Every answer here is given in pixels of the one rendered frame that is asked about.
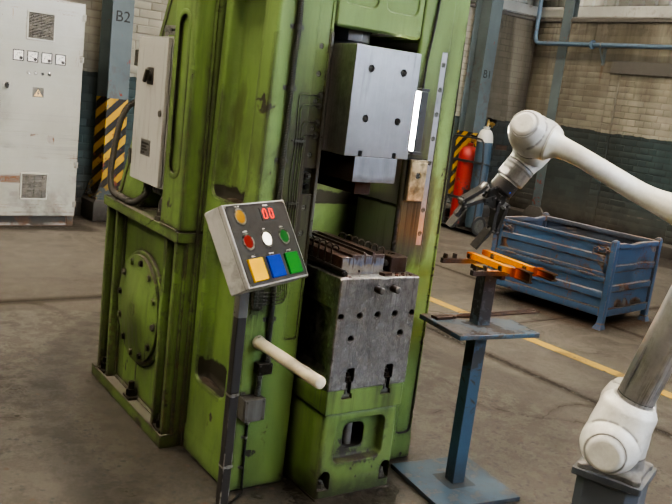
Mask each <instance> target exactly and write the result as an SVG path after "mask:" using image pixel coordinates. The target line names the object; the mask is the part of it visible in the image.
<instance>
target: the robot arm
mask: <svg viewBox="0 0 672 504"><path fill-rule="evenodd" d="M508 138H509V142H510V144H511V146H512V147H513V151H512V153H511V154H510V156H509V157H508V158H507V159H506V161H505V162H504V163H503V164H502V165H501V167H500V168H499V169H498V172H499V173H500V174H497V175H496V176H495V177H494V179H493V180H492V181H491V185H489V184H488V183H486V182H485V181H482V182H481V183H480V184H479V185H478V186H477V187H475V188H473V189H471V190H470V191H468V192H466V193H465V194H463V195H461V196H459V197H458V200H459V201H458V204H459V206H458V207H457V208H456V209H455V210H454V212H453V214H452V216H451V217H450V218H449V219H448V220H447V222H446V223H445V224H447V225H448V226H449V227H450V228H453V227H454V226H455V225H456V223H457V222H458V221H459V220H460V219H461V217H462V216H463V215H464V214H465V213H466V212H467V209H466V208H468V207H471V206H474V205H477V204H480V203H486V204H487V205H488V206H489V207H490V214H489V219H488V224H487V228H486V227H484V228H483V229H482V230H481V232H480V233H479V234H478V235H477V236H476V238H475V239H474V240H473V241H472V242H471V243H470V245H471V246H472V247H473V248H475V249H476V250H477V249H478V248H479V246H480V245H481V244H482V243H483V242H484V241H485V240H486V239H487V238H488V237H489V236H490V235H491V234H498V233H499V231H500V229H501V226H502V224H503V221H504V219H505V216H506V214H507V212H508V210H509V209H510V207H511V205H509V204H508V203H506V202H505V201H506V200H507V199H508V198H511V197H512V196H513V194H514V193H515V192H516V191H517V190H518V189H517V188H519V189H521V188H523V186H524V185H525V184H526V183H527V182H528V181H529V179H530V178H531V177H532V176H533V175H534V174H535V173H536V172H537V171H538V170H540V169H541V168H542V167H543V166H544V165H545V164H546V163H547V162H548V161H549V160H550V159H551V158H557V159H561V160H564V161H566V162H568V163H571V164H573V165H575V166H576V167H578V168H580V169H582V170H583V171H585V172H586V173H588V174H589V175H591V176H592V177H594V178H596V179H597V180H599V181H600V182H602V183H603V184H605V185H606V186H608V187H609V188H611V189H613V190H614V191H616V192H617V193H619V194H620V195H622V196H623V197H625V198H627V199H628V200H630V201H632V202H634V203H635V204H637V205H639V206H641V207H642V208H644V209H646V210H648V211H650V212H651V213H653V214H655V215H656V216H658V217H660V218H661V219H663V220H664V221H666V222H668V223H669V224H671V225H672V193H671V192H667V191H664V190H661V189H658V188H655V187H653V186H651V185H648V184H646V183H644V182H643V181H641V180H639V179H637V178H635V177H634V176H632V175H630V174H629V173H627V172H625V171H624V170H622V169H620V168H619V167H617V166H615V165H613V164H612V163H610V162H608V161H607V160H605V159H603V158H602V157H600V156H598V155H597V154H595V153H593V152H591V151H590V150H588V149H586V148H585V147H583V146H581V145H579V144H577V143H576V142H574V141H572V140H570V139H568V138H567V137H565V136H564V132H563V130H562V128H561V127H560V126H559V125H558V124H557V123H556V122H555V121H553V120H551V119H549V118H546V117H545V116H542V115H541V114H540V113H538V112H536V111H532V110H524V111H521V112H519V113H517V114H516V115H515V116H514V117H513V118H512V120H511V122H510V124H509V126H508ZM484 191H485V193H483V192H484ZM481 193H482V194H481ZM478 195H479V196H478ZM500 206H501V207H500ZM671 374H672V285H671V287H670V289H669V291H668V293H667V295H666V297H665V299H664V301H663V302H662V304H661V306H660V308H659V310H658V312H657V314H656V316H655V318H654V320H653V322H652V324H651V326H650V327H649V329H648V331H647V333H646V335H645V337H644V339H643V341H642V343H641V345H640V347H639V349H638V350H637V352H636V354H635V356H634V358H633V360H632V362H631V364H630V366H629V368H628V370H627V372H626V374H625V375H624V377H617V378H616V379H614V380H611V381H610V382H609V383H608V384H607V385H606V386H605V388H604V389H603V390H602V392H601V395H600V398H599V401H598V403H597V405H596V406H595V408H594V410H593V411H592V413H591V415H590V417H589V419H588V421H587V422H586V424H585V426H584V427H583V429H582V432H581V434H580V439H579V443H580V449H581V453H582V455H583V457H584V458H583V459H581V460H578V462H577V467H579V468H581V469H585V470H589V471H592V472H595V473H598V474H601V475H604V476H606V477H609V478H612V479H615V480H618V481H621V482H623V483H626V484H628V485H630V486H632V487H636V488H639V487H640V486H641V481H642V480H643V478H644V477H645V476H646V474H647V473H648V472H649V471H652V470H653V464H651V463H649V462H646V461H645V459H646V454H647V450H648V448H649V444H650V441H651V437H652V433H653V431H654V428H655V426H656V424H657V421H658V418H657V414H656V402H657V400H658V398H659V396H660V394H661V393H662V391H663V389H664V387H665V385H666V383H667V381H668V380H669V378H670V376H671Z"/></svg>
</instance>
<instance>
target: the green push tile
mask: <svg viewBox="0 0 672 504"><path fill-rule="evenodd" d="M283 255H284V258H285V261H286V264H287V267H288V270H289V273H290V275H291V274H295V273H299V272H302V271H303V267H302V264H301V261H300V258H299V255H298V252H297V251H291V252H286V253H283Z"/></svg>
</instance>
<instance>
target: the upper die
mask: <svg viewBox="0 0 672 504"><path fill-rule="evenodd" d="M396 166H397V159H393V158H391V159H389V158H374V157H360V156H345V155H340V154H336V153H332V152H327V151H323V150H321V158H320V166H319V173H322V174H326V175H329V176H333V177H337V178H340V179H344V180H347V181H351V182H367V183H389V184H394V181H395V174H396Z"/></svg>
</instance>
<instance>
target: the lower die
mask: <svg viewBox="0 0 672 504"><path fill-rule="evenodd" d="M322 233H324V234H327V235H329V236H332V237H335V238H337V239H340V240H342V241H345V242H348V243H350V244H353V245H355V246H358V247H361V248H363V249H366V250H368V251H371V252H373V256H366V252H364V251H361V250H358V249H356V248H353V247H351V246H348V245H346V244H343V243H340V242H338V241H335V240H333V239H330V238H328V237H325V236H323V235H320V234H317V233H315V232H312V235H314V237H319V238H320V239H321V240H322V239H324V240H326V241H327V242H332V243H333V245H335V244H337V245H339V247H340V250H339V252H338V247H337V246H334V247H333V251H332V259H331V261H332V263H331V264H333V265H335V266H337V267H340V268H342V269H344V270H346V271H347V273H348V274H372V273H379V272H383V264H384V257H385V254H383V253H380V252H378V251H375V250H372V249H370V248H367V247H365V246H362V245H359V244H357V243H354V242H352V241H349V240H346V239H344V238H341V237H338V236H336V235H333V234H331V233H328V232H322ZM312 241H313V237H312V236H311V237H310V241H309V250H308V254H311V249H312ZM318 244H319V239H315V241H314V246H313V256H314V257H316V256H317V252H318ZM331 247H332V245H331V244H330V243H329V244H327V246H326V254H325V261H326V262H328V263H329V261H330V254H331ZM324 248H325V241H322V242H321V243H320V249H319V259H321V260H323V257H324ZM358 270H360V273H358Z"/></svg>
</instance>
